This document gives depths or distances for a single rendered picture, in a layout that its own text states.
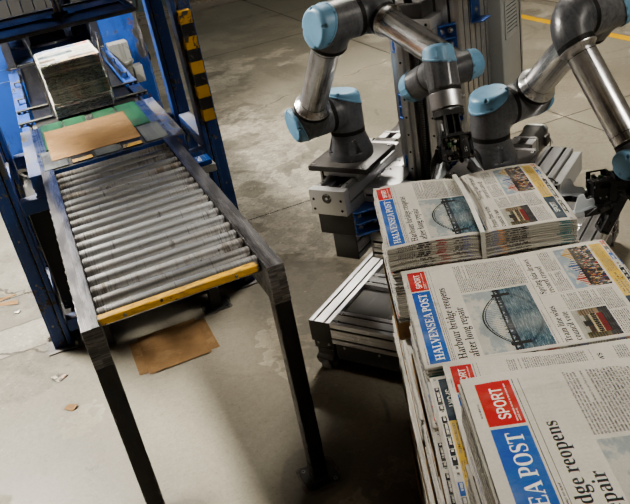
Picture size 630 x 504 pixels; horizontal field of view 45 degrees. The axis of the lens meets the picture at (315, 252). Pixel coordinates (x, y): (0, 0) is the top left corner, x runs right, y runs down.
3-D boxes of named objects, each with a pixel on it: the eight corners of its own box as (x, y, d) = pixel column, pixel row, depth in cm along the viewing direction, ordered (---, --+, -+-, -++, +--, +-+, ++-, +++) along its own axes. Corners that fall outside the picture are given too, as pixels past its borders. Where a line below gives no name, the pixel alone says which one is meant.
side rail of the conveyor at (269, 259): (293, 299, 210) (285, 261, 205) (275, 305, 209) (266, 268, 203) (181, 160, 323) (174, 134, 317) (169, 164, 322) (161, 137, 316)
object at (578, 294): (603, 243, 136) (603, 237, 136) (674, 334, 111) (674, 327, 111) (400, 275, 138) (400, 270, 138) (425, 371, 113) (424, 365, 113)
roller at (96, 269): (238, 234, 231) (232, 218, 232) (84, 284, 219) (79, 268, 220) (236, 237, 236) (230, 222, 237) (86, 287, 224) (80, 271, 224)
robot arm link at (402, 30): (375, 17, 225) (485, 88, 194) (344, 26, 221) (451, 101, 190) (376, -22, 217) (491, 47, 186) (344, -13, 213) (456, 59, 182)
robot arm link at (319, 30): (335, 139, 253) (371, 13, 206) (296, 153, 247) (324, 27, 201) (317, 112, 257) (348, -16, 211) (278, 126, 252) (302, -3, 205)
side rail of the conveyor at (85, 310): (114, 364, 197) (100, 326, 191) (93, 371, 196) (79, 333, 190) (63, 196, 310) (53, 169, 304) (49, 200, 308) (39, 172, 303)
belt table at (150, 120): (190, 153, 323) (184, 131, 319) (36, 198, 306) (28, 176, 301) (157, 114, 382) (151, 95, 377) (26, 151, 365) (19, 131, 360)
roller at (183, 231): (232, 227, 237) (226, 212, 237) (82, 276, 225) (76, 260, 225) (229, 229, 242) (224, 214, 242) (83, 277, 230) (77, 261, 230)
